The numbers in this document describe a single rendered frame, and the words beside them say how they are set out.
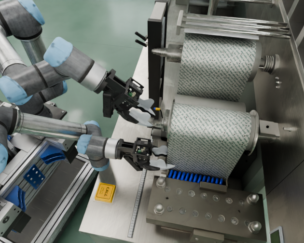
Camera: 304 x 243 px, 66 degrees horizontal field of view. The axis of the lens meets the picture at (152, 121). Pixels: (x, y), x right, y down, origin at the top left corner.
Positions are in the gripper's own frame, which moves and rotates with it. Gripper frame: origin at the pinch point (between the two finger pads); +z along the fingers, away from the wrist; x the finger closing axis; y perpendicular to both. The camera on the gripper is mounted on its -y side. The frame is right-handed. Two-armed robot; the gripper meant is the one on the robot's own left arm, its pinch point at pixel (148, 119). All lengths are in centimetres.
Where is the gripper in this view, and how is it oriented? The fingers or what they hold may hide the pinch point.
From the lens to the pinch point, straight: 76.8
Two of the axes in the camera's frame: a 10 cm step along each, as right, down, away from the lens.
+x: 1.8, -7.8, 6.0
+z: 7.5, 5.0, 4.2
